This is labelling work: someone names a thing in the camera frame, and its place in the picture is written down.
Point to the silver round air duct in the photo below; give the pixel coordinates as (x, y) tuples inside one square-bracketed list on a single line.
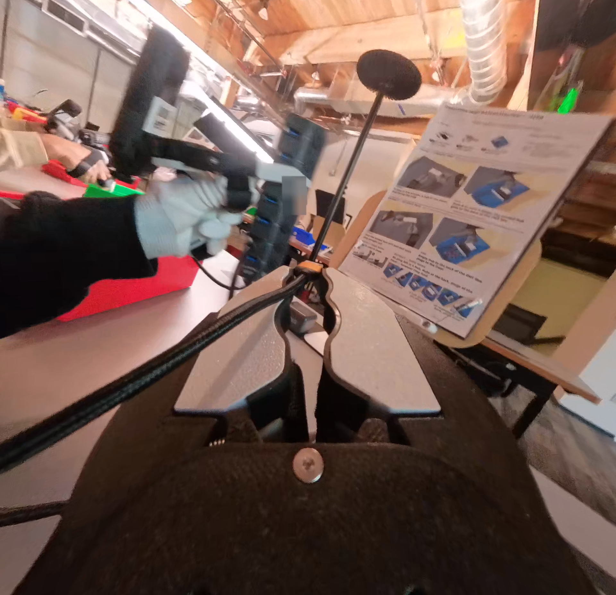
[(385, 99)]

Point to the black video camera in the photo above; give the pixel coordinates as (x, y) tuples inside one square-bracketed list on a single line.
[(65, 119)]

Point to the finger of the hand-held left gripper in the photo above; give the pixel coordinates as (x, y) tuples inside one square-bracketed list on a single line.
[(274, 171)]

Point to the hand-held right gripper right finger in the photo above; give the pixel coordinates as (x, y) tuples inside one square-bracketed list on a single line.
[(380, 359)]

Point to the black USB hub with switches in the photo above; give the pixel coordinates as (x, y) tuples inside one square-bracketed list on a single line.
[(303, 138)]

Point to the blue plastic bin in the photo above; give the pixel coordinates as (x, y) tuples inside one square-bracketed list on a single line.
[(310, 239)]

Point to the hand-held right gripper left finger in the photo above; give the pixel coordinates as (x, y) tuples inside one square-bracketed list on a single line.
[(236, 359)]

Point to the black disc pole stand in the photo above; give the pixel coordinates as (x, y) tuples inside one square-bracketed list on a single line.
[(390, 73)]

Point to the instruction sign on stand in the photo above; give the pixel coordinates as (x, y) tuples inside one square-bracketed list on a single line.
[(471, 220)]

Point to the ceiling track spotlight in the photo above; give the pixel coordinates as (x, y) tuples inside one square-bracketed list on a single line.
[(263, 12)]

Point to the wooden top desk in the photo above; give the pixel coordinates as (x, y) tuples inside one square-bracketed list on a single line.
[(539, 364)]

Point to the silver spiral air duct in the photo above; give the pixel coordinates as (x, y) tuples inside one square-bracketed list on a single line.
[(483, 37)]

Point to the person's left forearm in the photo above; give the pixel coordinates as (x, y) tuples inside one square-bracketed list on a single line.
[(72, 248)]

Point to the green plastic bin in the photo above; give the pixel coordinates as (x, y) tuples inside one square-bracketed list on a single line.
[(115, 191)]

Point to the red plastic bin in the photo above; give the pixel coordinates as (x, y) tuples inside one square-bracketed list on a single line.
[(62, 172), (134, 292)]

